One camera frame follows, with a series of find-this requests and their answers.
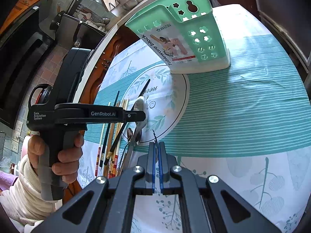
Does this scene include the wooden cutting board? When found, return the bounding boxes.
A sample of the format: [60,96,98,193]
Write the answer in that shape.
[99,0,132,13]

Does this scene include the large steel spoon wooden handle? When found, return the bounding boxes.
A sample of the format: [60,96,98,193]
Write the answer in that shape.
[117,96,149,176]

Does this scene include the brown wooden chopstick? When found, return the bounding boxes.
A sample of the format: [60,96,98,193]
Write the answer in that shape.
[103,101,121,178]

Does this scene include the black range hood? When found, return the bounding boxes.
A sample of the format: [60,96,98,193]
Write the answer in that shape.
[1,6,56,129]

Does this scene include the black chopstick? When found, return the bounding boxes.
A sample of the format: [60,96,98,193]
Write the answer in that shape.
[99,90,120,168]
[104,79,151,165]

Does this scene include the white sleeve left forearm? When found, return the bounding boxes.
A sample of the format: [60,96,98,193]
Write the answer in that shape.
[1,155,57,226]

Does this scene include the small steel spoon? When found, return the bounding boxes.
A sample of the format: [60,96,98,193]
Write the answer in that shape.
[121,127,142,170]

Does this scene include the left hand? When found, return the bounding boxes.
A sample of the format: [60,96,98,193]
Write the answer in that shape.
[27,134,84,184]

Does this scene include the teal white tablecloth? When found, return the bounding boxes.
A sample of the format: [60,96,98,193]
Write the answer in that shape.
[77,4,311,233]

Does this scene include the wooden lower cabinets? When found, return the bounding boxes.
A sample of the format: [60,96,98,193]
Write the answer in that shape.
[62,25,139,203]

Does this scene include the bamboo chopstick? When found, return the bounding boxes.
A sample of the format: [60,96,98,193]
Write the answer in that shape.
[115,98,129,177]
[107,98,127,179]
[111,98,129,177]

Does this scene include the white chopstick red end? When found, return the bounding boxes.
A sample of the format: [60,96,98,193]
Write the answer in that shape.
[94,101,111,177]

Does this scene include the green tableware holder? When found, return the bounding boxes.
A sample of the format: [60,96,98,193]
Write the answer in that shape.
[125,0,230,74]

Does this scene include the gas stove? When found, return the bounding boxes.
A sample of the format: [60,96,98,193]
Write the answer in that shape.
[50,11,105,50]

